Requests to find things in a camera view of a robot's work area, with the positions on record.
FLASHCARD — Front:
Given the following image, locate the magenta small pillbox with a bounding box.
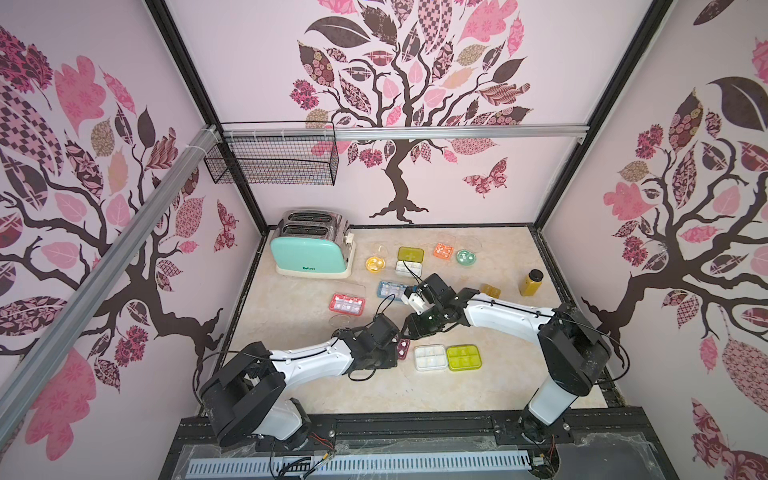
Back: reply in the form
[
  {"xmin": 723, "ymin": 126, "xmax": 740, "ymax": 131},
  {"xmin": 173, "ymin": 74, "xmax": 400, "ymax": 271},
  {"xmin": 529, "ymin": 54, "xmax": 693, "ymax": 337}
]
[{"xmin": 396, "ymin": 339, "xmax": 411, "ymax": 361}]

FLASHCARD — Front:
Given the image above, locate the yellow small pillbox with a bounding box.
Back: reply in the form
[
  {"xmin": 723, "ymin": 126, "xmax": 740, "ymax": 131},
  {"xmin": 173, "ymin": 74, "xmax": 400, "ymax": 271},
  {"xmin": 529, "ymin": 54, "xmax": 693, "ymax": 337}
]
[{"xmin": 480, "ymin": 284, "xmax": 501, "ymax": 299}]

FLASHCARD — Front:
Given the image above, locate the green lid white pillbox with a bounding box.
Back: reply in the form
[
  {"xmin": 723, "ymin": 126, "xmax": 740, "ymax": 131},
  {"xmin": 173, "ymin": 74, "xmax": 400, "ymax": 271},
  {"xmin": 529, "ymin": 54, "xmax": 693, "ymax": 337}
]
[{"xmin": 446, "ymin": 344, "xmax": 483, "ymax": 372}]

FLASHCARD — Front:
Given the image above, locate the clear white pillbox front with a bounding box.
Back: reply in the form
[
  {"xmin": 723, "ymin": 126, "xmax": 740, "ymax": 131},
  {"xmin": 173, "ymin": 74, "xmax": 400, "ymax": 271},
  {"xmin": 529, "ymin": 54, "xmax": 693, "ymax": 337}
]
[{"xmin": 413, "ymin": 344, "xmax": 448, "ymax": 372}]

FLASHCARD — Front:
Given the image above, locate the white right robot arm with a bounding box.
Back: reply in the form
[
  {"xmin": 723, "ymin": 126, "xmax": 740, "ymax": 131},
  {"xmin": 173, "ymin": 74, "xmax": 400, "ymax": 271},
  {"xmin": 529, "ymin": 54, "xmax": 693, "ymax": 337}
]
[{"xmin": 401, "ymin": 273, "xmax": 611, "ymax": 432}]

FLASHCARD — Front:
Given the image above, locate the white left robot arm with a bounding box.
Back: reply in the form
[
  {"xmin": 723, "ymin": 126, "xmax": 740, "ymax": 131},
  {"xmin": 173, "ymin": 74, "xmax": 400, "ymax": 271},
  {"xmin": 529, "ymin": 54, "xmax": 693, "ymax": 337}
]
[{"xmin": 198, "ymin": 314, "xmax": 399, "ymax": 450}]

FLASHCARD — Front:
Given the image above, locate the red rectangular pillbox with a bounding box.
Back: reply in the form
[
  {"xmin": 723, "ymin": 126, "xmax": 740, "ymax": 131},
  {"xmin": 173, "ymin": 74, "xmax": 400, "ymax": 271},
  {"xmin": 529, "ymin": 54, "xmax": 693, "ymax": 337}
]
[{"xmin": 328, "ymin": 281, "xmax": 367, "ymax": 317}]

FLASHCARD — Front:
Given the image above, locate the green round pillbox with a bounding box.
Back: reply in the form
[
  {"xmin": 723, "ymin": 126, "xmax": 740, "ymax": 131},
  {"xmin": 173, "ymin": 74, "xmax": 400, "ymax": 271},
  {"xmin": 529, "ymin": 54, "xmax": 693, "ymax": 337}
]
[{"xmin": 455, "ymin": 236, "xmax": 482, "ymax": 267}]

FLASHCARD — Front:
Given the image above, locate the blue rectangular pillbox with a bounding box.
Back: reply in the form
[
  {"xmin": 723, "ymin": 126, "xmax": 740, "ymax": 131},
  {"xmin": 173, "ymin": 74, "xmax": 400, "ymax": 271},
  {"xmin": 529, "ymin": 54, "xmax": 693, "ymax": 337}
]
[{"xmin": 376, "ymin": 281, "xmax": 407, "ymax": 303}]

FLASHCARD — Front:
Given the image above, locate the olive lid pillbox back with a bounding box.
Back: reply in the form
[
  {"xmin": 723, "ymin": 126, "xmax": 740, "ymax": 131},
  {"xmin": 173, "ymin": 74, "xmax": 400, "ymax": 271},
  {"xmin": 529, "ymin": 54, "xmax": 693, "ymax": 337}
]
[{"xmin": 395, "ymin": 246, "xmax": 424, "ymax": 278}]

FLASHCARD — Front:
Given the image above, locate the yellow round pillbox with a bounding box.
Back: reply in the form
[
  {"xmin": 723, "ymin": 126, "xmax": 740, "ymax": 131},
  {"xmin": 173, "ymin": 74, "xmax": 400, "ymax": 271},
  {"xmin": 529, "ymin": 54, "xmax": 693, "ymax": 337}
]
[{"xmin": 365, "ymin": 242, "xmax": 389, "ymax": 274}]

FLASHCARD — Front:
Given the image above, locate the yellow bottle black cap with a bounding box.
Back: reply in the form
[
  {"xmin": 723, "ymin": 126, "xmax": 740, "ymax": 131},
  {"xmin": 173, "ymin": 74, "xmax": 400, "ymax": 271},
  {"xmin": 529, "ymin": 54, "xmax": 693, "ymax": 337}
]
[{"xmin": 519, "ymin": 269, "xmax": 544, "ymax": 297}]

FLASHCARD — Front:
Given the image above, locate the mint green toaster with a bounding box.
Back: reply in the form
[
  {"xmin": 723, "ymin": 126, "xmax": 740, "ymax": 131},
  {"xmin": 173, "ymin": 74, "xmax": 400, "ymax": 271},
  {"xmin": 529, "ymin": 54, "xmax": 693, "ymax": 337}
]
[{"xmin": 270, "ymin": 209, "xmax": 356, "ymax": 279}]

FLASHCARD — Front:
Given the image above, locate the white slotted cable duct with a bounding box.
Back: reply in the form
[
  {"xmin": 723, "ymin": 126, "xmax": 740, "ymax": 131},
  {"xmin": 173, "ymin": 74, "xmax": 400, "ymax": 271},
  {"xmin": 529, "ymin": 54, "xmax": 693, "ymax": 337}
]
[{"xmin": 182, "ymin": 451, "xmax": 532, "ymax": 479}]

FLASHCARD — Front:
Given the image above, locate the aluminium rail back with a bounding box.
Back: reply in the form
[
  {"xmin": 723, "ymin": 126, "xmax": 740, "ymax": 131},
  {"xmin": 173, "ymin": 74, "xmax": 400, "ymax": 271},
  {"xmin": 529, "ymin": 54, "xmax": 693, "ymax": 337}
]
[{"xmin": 335, "ymin": 124, "xmax": 589, "ymax": 141}]

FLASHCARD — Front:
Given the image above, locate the aluminium rail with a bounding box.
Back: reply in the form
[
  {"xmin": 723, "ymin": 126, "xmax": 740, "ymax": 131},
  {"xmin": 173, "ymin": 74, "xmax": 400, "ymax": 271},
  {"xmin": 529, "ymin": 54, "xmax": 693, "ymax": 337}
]
[
  {"xmin": 335, "ymin": 124, "xmax": 589, "ymax": 141},
  {"xmin": 1, "ymin": 126, "xmax": 220, "ymax": 444}
]

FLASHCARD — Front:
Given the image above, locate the black wire basket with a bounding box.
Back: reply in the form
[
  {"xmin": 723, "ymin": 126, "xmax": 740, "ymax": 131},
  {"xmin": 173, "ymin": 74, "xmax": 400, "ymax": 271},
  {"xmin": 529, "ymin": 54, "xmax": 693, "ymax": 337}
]
[{"xmin": 204, "ymin": 121, "xmax": 340, "ymax": 186}]

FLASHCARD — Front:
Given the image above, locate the aluminium rail left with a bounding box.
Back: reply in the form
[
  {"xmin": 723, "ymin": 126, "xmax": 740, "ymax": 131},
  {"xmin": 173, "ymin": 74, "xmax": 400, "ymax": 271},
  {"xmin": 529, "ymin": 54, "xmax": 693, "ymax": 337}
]
[{"xmin": 1, "ymin": 126, "xmax": 220, "ymax": 444}]

